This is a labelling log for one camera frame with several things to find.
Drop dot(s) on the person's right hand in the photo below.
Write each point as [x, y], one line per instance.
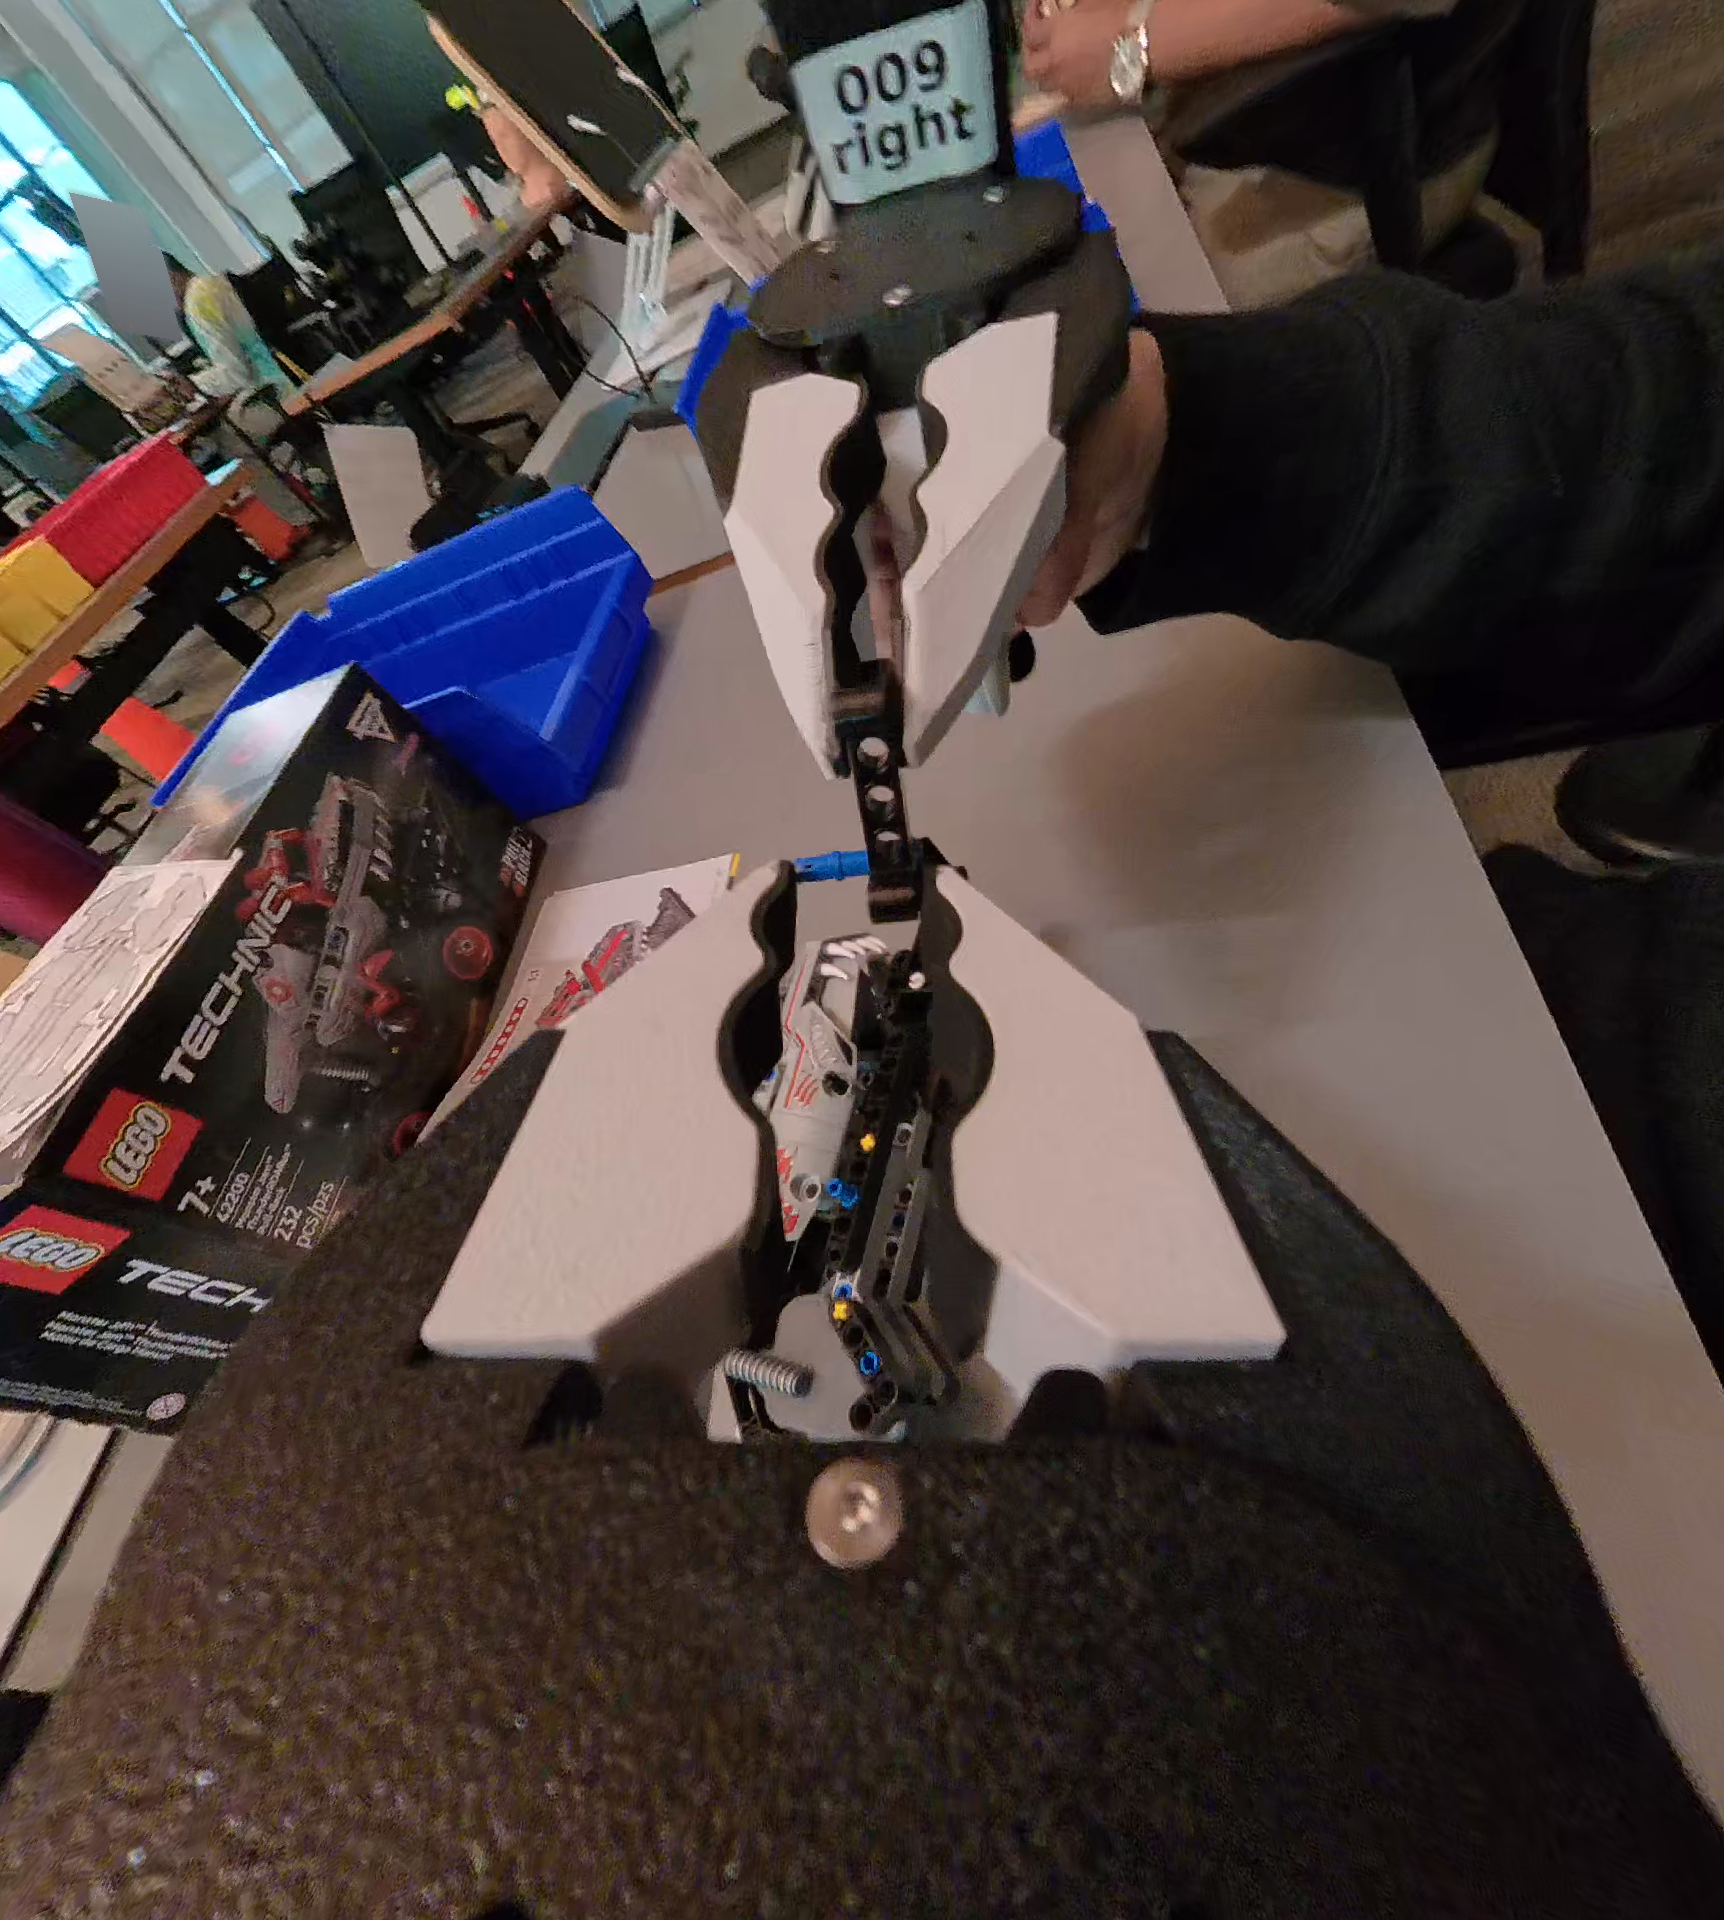
[1102, 511]

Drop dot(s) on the black toy brick beam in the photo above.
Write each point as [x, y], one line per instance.
[884, 811]

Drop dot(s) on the black toy set box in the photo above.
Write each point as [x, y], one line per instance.
[277, 975]

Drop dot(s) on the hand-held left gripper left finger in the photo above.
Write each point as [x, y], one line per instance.
[607, 1201]

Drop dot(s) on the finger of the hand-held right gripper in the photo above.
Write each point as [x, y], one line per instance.
[991, 511]
[786, 541]

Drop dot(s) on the row of red bins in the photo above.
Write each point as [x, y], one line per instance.
[112, 503]

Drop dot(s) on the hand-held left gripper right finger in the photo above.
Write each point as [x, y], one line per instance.
[1116, 1201]

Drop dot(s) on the black sign board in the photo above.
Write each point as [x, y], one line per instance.
[563, 90]

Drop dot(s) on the person's right forearm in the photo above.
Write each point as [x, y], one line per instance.
[1476, 481]

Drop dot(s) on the grey red toy brick truck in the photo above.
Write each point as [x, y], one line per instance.
[816, 1065]

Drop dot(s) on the open instruction booklet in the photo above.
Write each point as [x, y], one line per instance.
[607, 914]

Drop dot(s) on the black office chair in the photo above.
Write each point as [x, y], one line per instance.
[1523, 121]

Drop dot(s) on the grey desk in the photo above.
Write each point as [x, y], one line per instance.
[1326, 975]

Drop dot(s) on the wooden workbench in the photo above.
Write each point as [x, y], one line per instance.
[156, 600]

